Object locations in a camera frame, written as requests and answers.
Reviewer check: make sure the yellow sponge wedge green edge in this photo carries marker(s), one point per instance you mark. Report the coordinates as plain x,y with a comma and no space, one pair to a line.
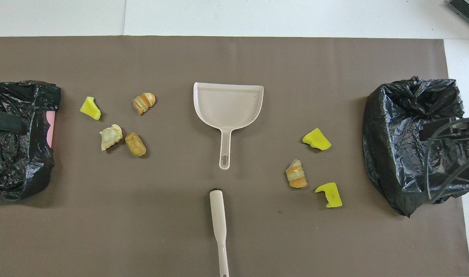
90,109

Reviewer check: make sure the pale ridged bread piece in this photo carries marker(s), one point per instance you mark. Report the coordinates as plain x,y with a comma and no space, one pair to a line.
110,136

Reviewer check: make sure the yellow sponge chunk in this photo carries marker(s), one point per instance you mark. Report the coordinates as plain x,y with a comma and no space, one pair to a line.
317,139

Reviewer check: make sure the notched yellow sponge piece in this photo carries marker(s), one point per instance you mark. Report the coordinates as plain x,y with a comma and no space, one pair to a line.
332,196

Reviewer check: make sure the brown bread roll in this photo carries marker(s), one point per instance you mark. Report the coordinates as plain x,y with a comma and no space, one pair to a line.
135,144

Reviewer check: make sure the striped toy croissant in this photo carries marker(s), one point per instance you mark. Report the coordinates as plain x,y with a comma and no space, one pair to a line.
296,175
144,102

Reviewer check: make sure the beige plastic dustpan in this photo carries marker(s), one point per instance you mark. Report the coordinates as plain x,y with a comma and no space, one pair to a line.
226,107

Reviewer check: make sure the beige hand brush black bristles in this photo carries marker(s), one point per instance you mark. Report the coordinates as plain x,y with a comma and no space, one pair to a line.
218,215

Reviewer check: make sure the bin lined with black bag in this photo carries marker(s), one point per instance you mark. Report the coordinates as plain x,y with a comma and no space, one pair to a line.
392,134

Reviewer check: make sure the right black garbage bag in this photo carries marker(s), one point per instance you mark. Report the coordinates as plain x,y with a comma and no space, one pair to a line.
11,169

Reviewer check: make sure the brown paper table mat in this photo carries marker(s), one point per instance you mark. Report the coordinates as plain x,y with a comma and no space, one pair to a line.
234,57

